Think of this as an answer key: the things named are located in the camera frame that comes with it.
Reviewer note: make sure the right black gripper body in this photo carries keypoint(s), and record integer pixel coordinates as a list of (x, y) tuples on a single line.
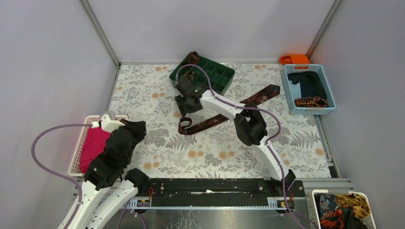
[(184, 107)]

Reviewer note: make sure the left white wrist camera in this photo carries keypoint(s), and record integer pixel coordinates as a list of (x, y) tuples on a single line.
[(107, 123)]

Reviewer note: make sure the colourful patterned tie in basket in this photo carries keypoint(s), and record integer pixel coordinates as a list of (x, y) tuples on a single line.
[(310, 102)]

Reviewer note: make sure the brown rolled tie back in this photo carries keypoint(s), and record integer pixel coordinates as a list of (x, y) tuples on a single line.
[(191, 58)]

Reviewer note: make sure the striped rolled tie in tray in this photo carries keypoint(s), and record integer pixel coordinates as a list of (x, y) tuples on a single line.
[(188, 76)]

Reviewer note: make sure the gold yellow tie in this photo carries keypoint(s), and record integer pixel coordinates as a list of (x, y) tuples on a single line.
[(358, 203)]

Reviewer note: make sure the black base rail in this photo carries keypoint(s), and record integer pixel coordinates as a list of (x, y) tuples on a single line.
[(225, 193)]

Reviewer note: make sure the white basket left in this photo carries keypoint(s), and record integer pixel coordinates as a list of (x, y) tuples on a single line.
[(74, 170)]

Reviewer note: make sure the dark red patterned tie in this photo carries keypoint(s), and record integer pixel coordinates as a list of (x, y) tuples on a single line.
[(185, 126)]

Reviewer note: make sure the green compartment organizer tray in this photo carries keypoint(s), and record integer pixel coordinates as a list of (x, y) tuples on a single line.
[(220, 76)]

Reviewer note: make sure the orange black floral tie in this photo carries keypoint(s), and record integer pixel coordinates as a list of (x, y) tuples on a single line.
[(331, 215)]

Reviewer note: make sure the white basket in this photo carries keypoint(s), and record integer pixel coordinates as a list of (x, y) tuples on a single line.
[(74, 170), (365, 223)]

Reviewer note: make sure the floral tablecloth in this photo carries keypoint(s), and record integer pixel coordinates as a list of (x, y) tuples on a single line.
[(145, 92)]

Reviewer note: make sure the dark navy cloth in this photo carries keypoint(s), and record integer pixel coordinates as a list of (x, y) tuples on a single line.
[(310, 84)]

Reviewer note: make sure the magenta cloth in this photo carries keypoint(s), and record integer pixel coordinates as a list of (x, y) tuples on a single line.
[(94, 144)]

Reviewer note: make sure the white basket bottom right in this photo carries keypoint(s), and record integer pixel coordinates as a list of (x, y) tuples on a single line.
[(365, 223)]

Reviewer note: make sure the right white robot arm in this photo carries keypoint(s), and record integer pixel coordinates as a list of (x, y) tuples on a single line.
[(249, 123)]

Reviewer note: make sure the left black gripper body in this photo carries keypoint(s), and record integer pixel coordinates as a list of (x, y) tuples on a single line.
[(134, 129)]

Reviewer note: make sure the orange cloth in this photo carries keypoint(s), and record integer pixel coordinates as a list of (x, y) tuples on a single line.
[(300, 60)]

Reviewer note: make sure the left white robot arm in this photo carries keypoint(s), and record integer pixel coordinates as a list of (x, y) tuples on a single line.
[(106, 187)]

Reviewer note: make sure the light blue plastic basket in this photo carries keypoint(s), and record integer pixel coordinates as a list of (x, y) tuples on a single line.
[(292, 91)]

